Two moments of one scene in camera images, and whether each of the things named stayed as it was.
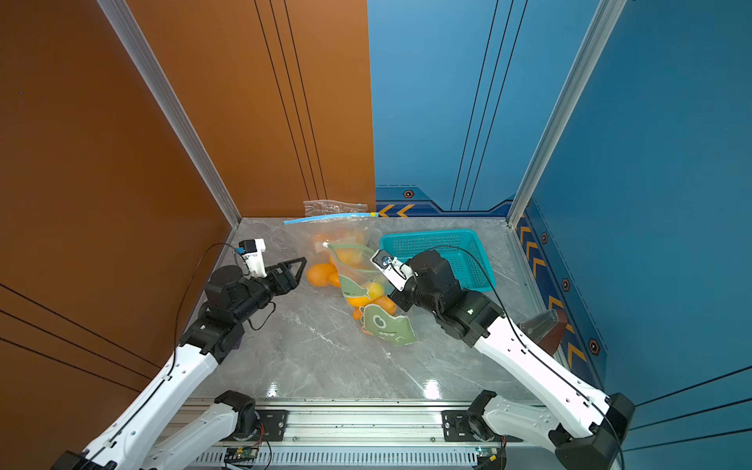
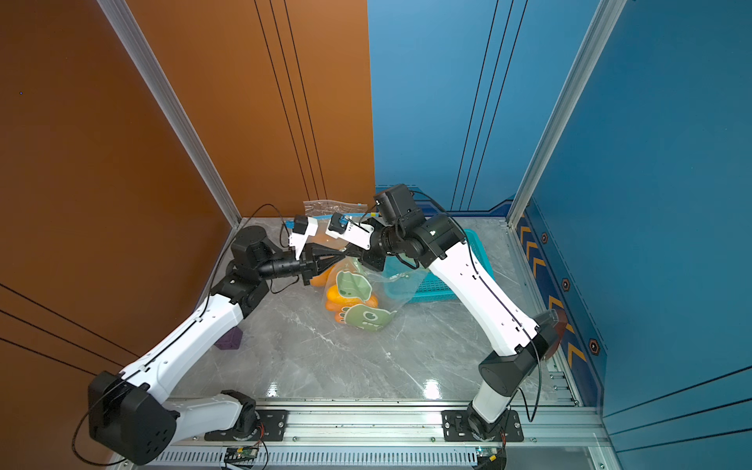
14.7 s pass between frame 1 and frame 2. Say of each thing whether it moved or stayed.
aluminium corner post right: stayed
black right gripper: moved
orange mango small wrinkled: moved
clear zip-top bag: stayed
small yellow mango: moved
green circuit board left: stayed
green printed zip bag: moved
